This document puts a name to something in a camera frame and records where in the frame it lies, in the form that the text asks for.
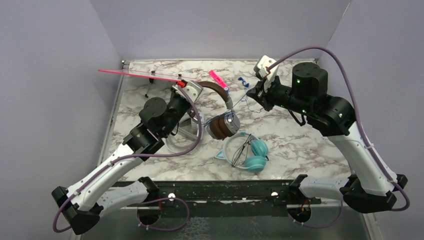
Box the white grey over-ear headphones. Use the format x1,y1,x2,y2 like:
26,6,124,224
164,114,204,155

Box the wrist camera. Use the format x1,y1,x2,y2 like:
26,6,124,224
253,55,278,93
173,81,204,103

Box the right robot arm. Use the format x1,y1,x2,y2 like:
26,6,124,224
247,61,408,214

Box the blue wired earbuds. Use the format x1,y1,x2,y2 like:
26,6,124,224
197,77,266,132

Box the brown over-ear headphones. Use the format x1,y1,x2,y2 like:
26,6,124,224
197,81,242,140

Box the black wired earbuds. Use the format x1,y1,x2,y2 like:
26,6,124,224
231,134,252,167

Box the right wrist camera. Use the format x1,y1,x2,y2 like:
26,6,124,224
253,55,278,93

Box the teal cat-ear headphones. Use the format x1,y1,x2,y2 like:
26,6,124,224
214,131,269,174

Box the pink highlighter marker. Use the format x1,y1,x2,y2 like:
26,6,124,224
208,70,228,89

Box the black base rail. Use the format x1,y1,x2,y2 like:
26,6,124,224
132,180,321,219

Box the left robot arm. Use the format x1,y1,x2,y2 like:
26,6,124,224
51,81,203,235

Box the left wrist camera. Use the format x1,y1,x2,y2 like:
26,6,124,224
173,81,204,103

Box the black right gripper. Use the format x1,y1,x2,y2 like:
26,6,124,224
248,72,313,116

